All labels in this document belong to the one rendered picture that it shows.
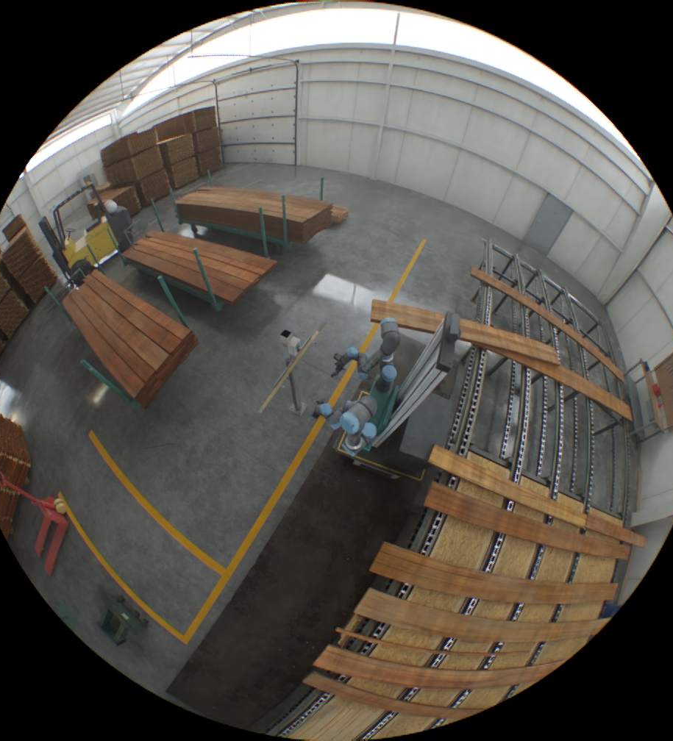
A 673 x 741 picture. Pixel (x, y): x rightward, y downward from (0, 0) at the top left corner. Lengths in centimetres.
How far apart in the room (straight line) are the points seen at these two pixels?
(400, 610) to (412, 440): 128
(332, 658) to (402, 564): 89
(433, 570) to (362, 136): 1037
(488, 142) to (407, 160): 277
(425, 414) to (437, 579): 128
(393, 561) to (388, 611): 40
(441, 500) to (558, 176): 911
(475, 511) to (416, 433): 79
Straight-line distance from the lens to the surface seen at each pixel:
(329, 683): 229
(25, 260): 960
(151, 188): 1067
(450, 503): 195
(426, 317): 250
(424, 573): 194
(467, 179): 920
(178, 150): 1127
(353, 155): 1008
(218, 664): 356
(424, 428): 198
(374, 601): 190
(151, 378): 279
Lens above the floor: 258
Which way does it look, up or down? 60 degrees down
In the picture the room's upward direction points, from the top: 8 degrees clockwise
